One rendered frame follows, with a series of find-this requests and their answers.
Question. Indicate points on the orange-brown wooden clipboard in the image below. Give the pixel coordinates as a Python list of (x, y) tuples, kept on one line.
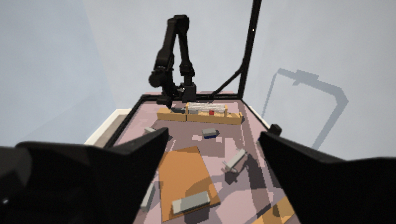
[(184, 178)]

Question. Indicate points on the orange flat bar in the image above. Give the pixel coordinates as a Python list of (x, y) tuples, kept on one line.
[(280, 213)]

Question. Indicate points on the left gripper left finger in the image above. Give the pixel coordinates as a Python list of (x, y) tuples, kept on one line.
[(118, 180)]

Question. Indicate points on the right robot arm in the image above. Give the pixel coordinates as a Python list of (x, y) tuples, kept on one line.
[(179, 24)]

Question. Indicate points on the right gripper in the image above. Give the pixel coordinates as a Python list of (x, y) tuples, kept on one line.
[(166, 98)]

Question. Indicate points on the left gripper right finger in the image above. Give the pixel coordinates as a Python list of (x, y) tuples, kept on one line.
[(324, 189)]

